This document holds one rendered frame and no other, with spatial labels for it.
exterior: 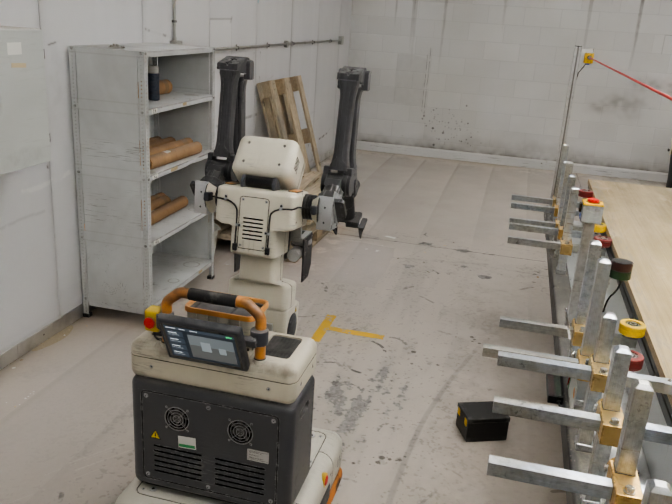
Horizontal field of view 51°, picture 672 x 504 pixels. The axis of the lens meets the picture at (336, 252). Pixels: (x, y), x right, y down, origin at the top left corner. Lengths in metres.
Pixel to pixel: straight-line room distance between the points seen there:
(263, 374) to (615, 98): 8.20
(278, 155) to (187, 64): 2.49
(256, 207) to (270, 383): 0.58
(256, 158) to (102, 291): 2.17
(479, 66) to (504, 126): 0.86
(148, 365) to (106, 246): 2.02
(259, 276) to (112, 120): 1.83
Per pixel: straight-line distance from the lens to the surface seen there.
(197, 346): 2.10
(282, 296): 2.42
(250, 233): 2.33
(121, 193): 4.07
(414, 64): 9.86
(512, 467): 1.51
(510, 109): 9.80
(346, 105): 2.43
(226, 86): 2.56
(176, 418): 2.31
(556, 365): 1.95
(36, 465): 3.20
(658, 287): 2.90
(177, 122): 4.83
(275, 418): 2.16
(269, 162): 2.33
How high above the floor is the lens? 1.79
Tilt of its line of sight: 19 degrees down
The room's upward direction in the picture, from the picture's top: 4 degrees clockwise
